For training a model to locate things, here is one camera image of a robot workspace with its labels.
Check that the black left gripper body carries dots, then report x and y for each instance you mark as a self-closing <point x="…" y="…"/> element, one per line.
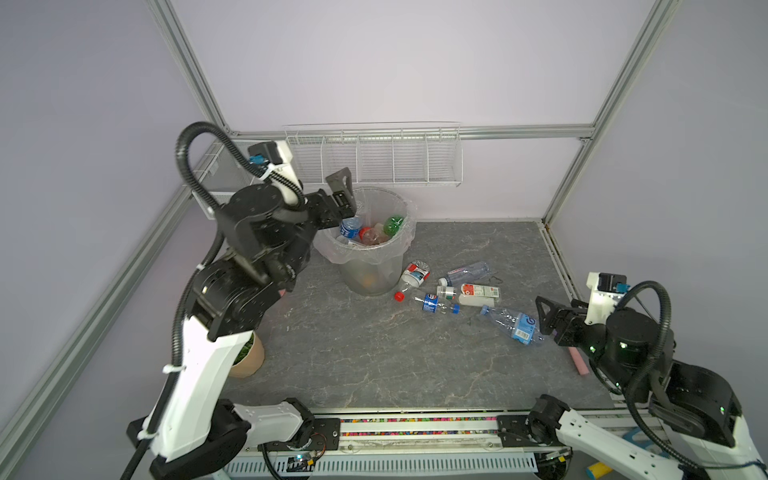
<point x="324" y="213"/>

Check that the blue yellow toy rake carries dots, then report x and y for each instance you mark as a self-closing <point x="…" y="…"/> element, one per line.
<point x="635" y="436"/>

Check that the clear plastic bin liner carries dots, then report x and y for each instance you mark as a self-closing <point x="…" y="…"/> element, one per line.
<point x="375" y="205"/>

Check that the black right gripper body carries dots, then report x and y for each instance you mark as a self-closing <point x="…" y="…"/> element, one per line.
<point x="575" y="333"/>

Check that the pepsi blue label bottle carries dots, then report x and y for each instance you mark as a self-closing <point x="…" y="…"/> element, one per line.
<point x="431" y="303"/>

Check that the white cap blue bottle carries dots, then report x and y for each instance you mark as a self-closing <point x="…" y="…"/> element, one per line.
<point x="350" y="229"/>

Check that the white wire wall shelf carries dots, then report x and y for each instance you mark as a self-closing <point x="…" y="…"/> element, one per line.
<point x="386" y="153"/>

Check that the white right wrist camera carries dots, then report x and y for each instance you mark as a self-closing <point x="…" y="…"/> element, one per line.
<point x="606" y="290"/>

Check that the white mesh wall basket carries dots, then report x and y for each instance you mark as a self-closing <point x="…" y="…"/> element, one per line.
<point x="220" y="174"/>

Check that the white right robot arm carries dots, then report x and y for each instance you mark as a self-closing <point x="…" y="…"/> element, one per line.
<point x="689" y="412"/>

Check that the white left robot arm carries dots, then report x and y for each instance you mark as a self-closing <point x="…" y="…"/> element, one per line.
<point x="263" y="240"/>

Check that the light blue label bottle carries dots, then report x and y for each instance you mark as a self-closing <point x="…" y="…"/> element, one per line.
<point x="516" y="325"/>

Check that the potted green plant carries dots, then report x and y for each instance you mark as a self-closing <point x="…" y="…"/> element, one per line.
<point x="249" y="360"/>

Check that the grey mesh waste bin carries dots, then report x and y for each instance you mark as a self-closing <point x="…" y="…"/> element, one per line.
<point x="370" y="279"/>

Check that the green soda bottle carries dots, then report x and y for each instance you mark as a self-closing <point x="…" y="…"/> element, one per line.
<point x="393" y="224"/>

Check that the red cap brown bottle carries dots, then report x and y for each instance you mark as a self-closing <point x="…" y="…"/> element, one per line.
<point x="375" y="235"/>

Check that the purple pink toy spade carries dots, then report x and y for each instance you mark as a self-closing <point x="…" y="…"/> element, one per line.
<point x="579" y="362"/>

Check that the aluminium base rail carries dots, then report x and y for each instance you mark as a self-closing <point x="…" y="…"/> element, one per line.
<point x="391" y="444"/>

